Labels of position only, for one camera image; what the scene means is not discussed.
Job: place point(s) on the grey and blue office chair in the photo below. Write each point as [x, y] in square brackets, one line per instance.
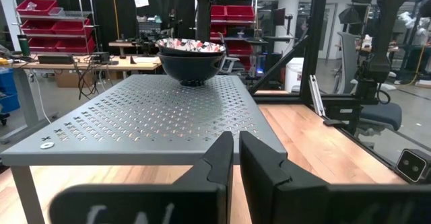
[380, 114]

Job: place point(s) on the metal rack with red bins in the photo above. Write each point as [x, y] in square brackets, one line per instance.
[256, 15]
[89, 15]

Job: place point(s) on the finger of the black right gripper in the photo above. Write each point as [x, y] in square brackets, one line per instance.
[206, 12]
[183, 12]

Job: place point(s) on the cardboard box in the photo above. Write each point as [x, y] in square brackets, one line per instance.
[67, 79]

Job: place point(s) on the white aluminium bar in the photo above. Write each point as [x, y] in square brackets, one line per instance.
[317, 96]

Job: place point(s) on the blue plastic crate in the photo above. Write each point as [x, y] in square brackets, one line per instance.
[7, 89]

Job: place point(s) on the floral patterned navy bowl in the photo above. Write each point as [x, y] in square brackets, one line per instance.
[190, 45]
[190, 69]

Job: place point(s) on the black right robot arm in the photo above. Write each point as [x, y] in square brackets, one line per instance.
[387, 32]

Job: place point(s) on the dark green bottle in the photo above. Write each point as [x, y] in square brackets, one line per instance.
[23, 45]

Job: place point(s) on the grey perforated metal shelf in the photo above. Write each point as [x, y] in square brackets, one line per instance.
[151, 116]

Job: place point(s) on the red plastic storage bin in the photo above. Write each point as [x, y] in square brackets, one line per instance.
[72, 27]
[239, 48]
[35, 27]
[75, 45]
[37, 7]
[42, 44]
[218, 12]
[240, 12]

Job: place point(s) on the white plastic bucket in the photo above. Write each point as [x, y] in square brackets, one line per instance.
[293, 74]

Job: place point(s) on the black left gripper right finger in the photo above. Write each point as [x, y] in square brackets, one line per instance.
[269, 197]

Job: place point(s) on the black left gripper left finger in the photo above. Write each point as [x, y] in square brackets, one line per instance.
[202, 204]

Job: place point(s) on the small black monitor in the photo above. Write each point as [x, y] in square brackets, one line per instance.
[279, 16]

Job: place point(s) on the long wooden desk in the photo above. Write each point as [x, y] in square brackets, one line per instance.
[118, 64]

